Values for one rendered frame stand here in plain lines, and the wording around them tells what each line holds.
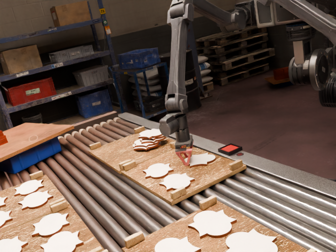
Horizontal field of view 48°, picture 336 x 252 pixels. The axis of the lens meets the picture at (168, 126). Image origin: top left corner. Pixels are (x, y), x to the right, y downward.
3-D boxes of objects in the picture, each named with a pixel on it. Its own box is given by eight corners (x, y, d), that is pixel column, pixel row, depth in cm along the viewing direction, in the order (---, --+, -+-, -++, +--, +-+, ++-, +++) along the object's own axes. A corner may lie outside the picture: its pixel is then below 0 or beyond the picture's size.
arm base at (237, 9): (254, 25, 191) (250, 0, 187) (246, 28, 185) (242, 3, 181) (238, 27, 196) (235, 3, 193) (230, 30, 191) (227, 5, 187)
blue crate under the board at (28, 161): (33, 146, 232) (28, 131, 229) (63, 150, 213) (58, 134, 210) (-15, 168, 210) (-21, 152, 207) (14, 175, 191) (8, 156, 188)
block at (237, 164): (240, 164, 147) (239, 158, 146) (243, 166, 145) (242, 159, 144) (229, 170, 144) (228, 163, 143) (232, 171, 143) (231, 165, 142)
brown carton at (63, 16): (84, 22, 615) (79, 2, 605) (92, 21, 582) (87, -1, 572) (54, 29, 593) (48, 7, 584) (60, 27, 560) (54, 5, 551)
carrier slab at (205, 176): (186, 147, 181) (186, 144, 180) (246, 168, 146) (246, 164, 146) (121, 174, 165) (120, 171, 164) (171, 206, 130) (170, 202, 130)
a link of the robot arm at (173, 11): (187, -21, 150) (168, -14, 157) (185, 13, 149) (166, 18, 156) (246, 15, 183) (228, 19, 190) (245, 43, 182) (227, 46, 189)
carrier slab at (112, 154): (146, 132, 216) (145, 129, 215) (185, 147, 181) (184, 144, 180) (88, 153, 200) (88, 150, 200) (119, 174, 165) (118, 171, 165)
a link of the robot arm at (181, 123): (188, 111, 153) (177, 111, 156) (177, 117, 148) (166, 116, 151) (191, 127, 155) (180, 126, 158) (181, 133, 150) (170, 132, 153)
